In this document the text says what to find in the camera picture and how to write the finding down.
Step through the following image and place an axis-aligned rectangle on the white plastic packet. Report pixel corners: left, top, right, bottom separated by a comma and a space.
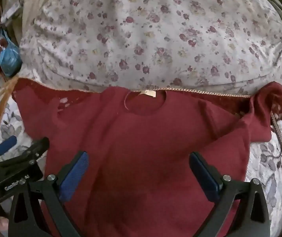
0, 0, 24, 26

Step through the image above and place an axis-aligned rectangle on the orange patterned cloth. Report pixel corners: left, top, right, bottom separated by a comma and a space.
0, 78, 21, 151

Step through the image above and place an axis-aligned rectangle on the red and white printed blanket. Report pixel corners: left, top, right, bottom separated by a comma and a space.
0, 78, 282, 228

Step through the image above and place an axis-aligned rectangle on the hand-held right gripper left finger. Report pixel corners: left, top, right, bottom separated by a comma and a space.
9, 150, 97, 237

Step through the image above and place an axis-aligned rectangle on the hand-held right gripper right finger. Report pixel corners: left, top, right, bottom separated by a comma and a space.
189, 152, 271, 237

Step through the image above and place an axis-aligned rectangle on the dark red knit sweater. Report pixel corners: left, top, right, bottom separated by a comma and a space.
20, 86, 282, 237

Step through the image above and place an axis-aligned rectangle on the blue plastic bag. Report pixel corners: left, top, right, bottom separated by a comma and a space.
0, 28, 23, 76

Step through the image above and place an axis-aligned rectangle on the white floral duvet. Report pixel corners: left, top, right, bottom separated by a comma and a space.
19, 0, 282, 97

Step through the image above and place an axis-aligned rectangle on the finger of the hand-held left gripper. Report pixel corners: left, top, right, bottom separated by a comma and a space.
20, 137, 50, 165
0, 135, 18, 162

